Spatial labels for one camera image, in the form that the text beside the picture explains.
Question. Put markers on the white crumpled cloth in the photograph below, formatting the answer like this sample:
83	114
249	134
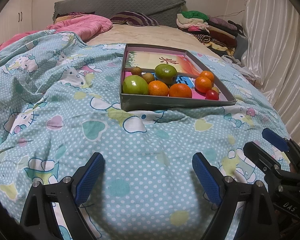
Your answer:
237	63

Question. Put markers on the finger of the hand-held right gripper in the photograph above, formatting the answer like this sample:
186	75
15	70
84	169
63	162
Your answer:
275	137
257	155

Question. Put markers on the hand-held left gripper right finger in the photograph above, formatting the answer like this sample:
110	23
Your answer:
206	177

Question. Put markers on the large orange mandarin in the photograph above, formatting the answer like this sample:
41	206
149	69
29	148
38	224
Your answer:
159	88
180	90

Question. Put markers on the dark floral pillow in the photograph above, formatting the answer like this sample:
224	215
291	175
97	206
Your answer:
70	15

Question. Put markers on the grey padded headboard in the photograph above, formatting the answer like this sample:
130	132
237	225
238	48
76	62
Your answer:
115	2

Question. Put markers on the white wardrobe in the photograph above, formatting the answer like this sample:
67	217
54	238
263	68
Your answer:
15	12

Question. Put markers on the small orange mandarin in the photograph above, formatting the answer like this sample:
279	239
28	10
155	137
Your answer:
206	75
203	84

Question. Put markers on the grey blue cushion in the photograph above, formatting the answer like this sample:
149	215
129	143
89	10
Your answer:
240	46

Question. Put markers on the beige and orange book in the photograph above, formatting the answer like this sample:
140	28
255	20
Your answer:
150	60

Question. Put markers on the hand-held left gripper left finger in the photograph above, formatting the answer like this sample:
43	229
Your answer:
90	177

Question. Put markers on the purple striped pillow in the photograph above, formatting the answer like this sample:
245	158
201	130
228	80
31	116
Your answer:
135	18

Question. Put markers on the stack of folded clothes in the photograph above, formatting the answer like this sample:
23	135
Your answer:
210	30

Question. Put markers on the beige bed sheet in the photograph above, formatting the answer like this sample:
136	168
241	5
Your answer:
152	35

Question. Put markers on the red cherry tomato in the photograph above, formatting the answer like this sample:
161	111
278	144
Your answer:
211	95

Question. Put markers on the pink floral cloth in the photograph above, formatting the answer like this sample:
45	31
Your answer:
252	78

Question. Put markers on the white satin curtain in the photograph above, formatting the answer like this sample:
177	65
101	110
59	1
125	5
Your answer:
277	42

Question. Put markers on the pink book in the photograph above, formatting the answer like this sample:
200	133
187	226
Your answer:
185	80

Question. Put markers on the pink quilt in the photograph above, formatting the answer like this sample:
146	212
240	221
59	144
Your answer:
85	23

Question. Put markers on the grey cardboard box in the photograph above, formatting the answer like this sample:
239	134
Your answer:
165	103

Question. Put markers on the blue cat print blanket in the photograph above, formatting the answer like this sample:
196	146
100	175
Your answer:
90	130

